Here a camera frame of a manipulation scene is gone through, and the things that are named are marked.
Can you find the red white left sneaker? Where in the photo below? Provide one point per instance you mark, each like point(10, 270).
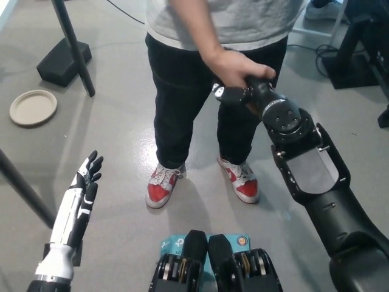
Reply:
point(244, 184)

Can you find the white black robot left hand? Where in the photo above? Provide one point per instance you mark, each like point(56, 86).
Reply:
point(68, 219)

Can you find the black equipment stand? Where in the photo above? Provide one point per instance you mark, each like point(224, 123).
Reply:
point(352, 71)

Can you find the grey t-shirt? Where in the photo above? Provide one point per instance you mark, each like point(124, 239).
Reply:
point(255, 21)

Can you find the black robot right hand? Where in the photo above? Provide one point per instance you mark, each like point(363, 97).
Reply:
point(261, 89)

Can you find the black floor tape patch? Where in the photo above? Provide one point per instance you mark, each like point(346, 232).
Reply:
point(77, 255)

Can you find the black trousers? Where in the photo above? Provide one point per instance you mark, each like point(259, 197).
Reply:
point(179, 106)

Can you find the thin black slanted pole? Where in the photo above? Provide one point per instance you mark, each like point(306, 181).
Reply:
point(74, 48)

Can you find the teal router box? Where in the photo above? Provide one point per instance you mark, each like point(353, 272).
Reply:
point(173, 243)

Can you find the black robot left leg block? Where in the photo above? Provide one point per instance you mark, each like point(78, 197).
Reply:
point(194, 246)

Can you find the thick black table leg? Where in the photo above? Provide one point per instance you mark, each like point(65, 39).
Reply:
point(25, 188)

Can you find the grey shoe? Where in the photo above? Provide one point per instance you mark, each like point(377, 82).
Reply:
point(319, 13)

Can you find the red white sneaker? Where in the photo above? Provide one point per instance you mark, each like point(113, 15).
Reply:
point(244, 184)
point(159, 190)

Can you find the person's bare right hand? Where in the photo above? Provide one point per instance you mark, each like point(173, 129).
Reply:
point(234, 68)

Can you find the white metal frame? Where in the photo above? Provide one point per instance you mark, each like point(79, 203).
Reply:
point(313, 33)

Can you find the beige paper plate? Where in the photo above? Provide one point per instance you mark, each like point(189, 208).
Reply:
point(33, 108)

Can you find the red white right sneaker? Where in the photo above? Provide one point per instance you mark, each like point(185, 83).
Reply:
point(159, 190)

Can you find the black foam block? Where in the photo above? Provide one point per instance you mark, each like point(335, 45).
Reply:
point(60, 64)

